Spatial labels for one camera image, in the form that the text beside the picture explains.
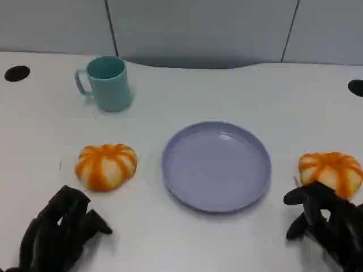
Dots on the lilac plate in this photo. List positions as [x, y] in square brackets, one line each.
[215, 167]

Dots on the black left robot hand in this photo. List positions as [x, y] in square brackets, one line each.
[54, 226]

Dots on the pale green mug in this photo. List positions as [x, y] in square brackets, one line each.
[112, 90]

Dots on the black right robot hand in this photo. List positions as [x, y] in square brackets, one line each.
[334, 224]

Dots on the orange and white bread roll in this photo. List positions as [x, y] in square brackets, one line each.
[106, 167]
[329, 170]

